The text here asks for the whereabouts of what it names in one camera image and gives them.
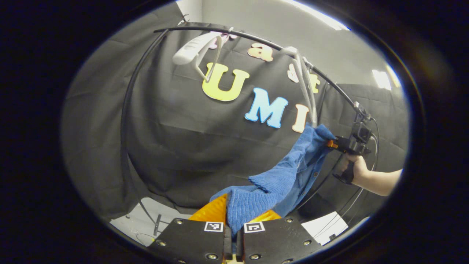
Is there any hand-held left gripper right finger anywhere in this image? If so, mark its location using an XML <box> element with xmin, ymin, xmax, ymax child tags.
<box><xmin>236</xmin><ymin>210</ymin><xmax>323</xmax><ymax>264</ymax></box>

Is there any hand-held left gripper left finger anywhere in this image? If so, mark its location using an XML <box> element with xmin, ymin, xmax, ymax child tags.
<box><xmin>148</xmin><ymin>193</ymin><xmax>232</xmax><ymax>264</ymax></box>

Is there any blue corduroy jacket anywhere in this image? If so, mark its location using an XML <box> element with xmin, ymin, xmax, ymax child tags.
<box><xmin>210</xmin><ymin>124</ymin><xmax>336</xmax><ymax>237</ymax></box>

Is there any white plastic clothes hanger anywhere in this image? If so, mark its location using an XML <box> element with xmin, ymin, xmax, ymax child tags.
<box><xmin>282</xmin><ymin>47</ymin><xmax>318</xmax><ymax>127</ymax></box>
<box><xmin>172</xmin><ymin>27</ymin><xmax>235</xmax><ymax>83</ymax></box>

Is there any black metal clothes rack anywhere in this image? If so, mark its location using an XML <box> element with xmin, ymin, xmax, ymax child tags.
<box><xmin>120</xmin><ymin>26</ymin><xmax>380</xmax><ymax>239</ymax></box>

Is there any black backdrop cloth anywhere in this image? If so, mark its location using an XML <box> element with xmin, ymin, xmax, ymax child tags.
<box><xmin>60</xmin><ymin>4</ymin><xmax>409</xmax><ymax>220</ymax></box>

